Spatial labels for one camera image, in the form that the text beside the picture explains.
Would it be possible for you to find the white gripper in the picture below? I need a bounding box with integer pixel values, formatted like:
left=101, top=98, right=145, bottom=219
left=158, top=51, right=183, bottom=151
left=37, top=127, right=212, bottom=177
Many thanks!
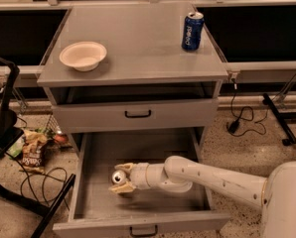
left=109, top=163, right=149, bottom=194

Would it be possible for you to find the orange soda can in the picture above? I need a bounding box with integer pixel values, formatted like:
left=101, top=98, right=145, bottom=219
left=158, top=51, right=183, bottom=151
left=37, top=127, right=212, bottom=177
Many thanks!
left=112, top=170, right=127, bottom=185

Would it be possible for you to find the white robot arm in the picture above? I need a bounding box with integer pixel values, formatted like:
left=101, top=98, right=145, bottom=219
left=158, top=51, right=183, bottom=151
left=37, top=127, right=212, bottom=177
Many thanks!
left=109, top=156, right=296, bottom=238

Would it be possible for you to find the open grey middle drawer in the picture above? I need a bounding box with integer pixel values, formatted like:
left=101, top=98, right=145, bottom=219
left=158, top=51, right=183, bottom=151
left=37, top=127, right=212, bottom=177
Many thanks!
left=54, top=129, right=229, bottom=238

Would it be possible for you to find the closed grey top drawer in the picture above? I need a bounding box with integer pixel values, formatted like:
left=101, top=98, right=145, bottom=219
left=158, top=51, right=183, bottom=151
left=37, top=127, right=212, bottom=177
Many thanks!
left=53, top=99, right=219, bottom=134

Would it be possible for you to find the blue pepsi can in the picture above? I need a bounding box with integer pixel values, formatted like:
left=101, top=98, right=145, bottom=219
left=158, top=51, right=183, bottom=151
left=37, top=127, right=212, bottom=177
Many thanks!
left=182, top=12, right=205, bottom=52

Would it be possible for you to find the red apple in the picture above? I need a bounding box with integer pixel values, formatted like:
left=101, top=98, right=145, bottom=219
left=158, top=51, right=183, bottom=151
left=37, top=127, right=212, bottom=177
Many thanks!
left=54, top=134, right=69, bottom=145

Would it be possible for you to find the brown chip bag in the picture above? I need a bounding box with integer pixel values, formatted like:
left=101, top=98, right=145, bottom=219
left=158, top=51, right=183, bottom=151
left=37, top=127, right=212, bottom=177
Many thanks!
left=22, top=130, right=48, bottom=174

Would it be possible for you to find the green snack bag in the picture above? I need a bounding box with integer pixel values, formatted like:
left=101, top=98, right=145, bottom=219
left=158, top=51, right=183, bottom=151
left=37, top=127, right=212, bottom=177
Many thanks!
left=8, top=136, right=25, bottom=158

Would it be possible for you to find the white paper bowl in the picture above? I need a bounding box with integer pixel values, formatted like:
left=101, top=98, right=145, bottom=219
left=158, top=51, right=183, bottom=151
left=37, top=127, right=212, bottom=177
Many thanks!
left=60, top=42, right=107, bottom=71

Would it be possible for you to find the black chair base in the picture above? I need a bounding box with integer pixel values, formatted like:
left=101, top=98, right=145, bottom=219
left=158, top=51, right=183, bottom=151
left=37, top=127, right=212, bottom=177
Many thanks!
left=262, top=93, right=296, bottom=146

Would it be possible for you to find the black middle drawer handle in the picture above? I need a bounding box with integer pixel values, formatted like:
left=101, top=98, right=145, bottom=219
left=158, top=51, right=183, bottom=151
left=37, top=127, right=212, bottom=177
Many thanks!
left=129, top=225, right=159, bottom=238

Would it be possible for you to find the black drawer handle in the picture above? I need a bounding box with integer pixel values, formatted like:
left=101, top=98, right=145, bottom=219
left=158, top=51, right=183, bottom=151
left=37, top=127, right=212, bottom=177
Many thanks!
left=124, top=109, right=152, bottom=119
left=129, top=225, right=159, bottom=238

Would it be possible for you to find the black top drawer handle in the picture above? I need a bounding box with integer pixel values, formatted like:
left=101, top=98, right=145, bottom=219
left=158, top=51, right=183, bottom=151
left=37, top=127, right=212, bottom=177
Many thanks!
left=124, top=109, right=152, bottom=119

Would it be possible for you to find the black floor cable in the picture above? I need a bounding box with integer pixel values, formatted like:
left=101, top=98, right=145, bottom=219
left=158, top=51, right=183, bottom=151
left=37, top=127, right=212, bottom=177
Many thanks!
left=5, top=116, right=72, bottom=211

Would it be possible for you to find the black power adapter cable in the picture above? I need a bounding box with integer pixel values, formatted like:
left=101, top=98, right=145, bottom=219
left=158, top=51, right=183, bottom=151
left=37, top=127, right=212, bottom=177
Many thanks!
left=224, top=77, right=268, bottom=138

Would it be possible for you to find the black stand frame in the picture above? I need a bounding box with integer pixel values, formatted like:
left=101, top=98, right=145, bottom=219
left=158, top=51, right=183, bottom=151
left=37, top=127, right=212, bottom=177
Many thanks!
left=0, top=58, right=75, bottom=238

